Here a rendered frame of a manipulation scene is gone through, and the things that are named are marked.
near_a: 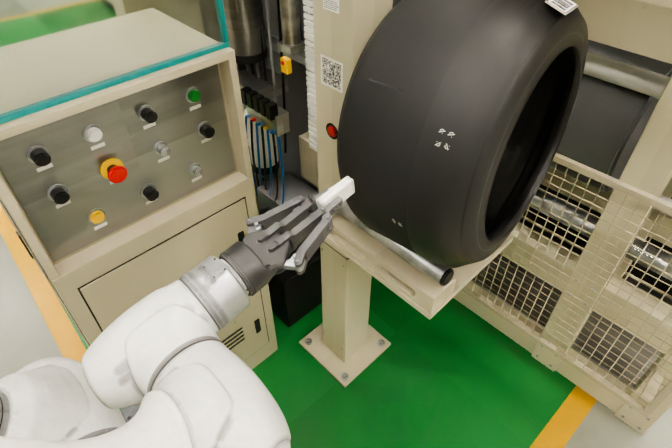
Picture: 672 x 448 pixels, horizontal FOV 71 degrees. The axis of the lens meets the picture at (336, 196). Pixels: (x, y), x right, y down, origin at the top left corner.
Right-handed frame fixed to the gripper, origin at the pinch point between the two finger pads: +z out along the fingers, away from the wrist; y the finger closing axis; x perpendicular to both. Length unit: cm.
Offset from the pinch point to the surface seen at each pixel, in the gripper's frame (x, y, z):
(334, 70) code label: 5.3, 32.9, 30.8
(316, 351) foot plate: 125, 39, 7
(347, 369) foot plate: 126, 25, 11
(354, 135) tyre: -0.6, 7.5, 12.0
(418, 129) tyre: -5.2, -3.8, 15.7
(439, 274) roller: 35.5, -8.0, 18.7
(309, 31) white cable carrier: -1, 43, 33
